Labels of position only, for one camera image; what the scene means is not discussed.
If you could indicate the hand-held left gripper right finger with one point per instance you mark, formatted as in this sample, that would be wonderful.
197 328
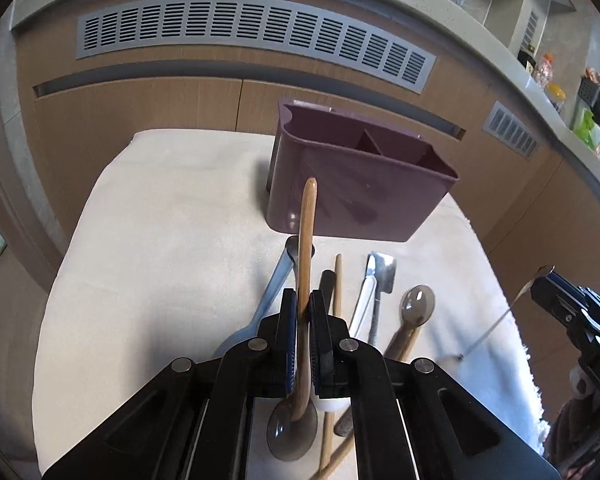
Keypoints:
317 345

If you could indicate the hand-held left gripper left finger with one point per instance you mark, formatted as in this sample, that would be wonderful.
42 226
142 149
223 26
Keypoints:
290 345

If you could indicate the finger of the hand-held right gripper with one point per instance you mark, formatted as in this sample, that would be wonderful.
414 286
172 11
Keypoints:
560 297

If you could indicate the white ceramic spoon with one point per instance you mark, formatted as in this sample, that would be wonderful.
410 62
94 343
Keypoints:
362 305

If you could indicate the metal shovel-shaped spoon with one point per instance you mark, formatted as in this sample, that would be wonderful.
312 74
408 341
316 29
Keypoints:
384 272

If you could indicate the thin metal utensil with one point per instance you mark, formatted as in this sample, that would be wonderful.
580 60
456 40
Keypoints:
460 358

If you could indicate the purple plastic utensil holder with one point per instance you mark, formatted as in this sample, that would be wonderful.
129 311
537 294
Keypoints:
360 195

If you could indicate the white tablecloth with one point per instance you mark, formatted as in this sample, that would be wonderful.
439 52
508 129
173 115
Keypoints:
170 260

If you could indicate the green packet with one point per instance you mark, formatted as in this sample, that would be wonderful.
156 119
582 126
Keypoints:
586 127

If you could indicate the small grey vent grille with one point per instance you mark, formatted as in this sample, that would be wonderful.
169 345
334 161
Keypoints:
510 130

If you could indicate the orange-capped bottle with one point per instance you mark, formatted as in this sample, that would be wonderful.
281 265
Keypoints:
557 97

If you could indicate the grey basket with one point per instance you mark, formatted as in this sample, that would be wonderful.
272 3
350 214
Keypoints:
592 87

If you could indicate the clear jar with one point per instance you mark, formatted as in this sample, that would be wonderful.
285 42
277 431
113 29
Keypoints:
542 70

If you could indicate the wooden cabinet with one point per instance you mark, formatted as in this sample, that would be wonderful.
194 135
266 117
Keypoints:
130 110

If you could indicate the large grey vent grille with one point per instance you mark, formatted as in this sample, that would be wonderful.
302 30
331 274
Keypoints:
230 25

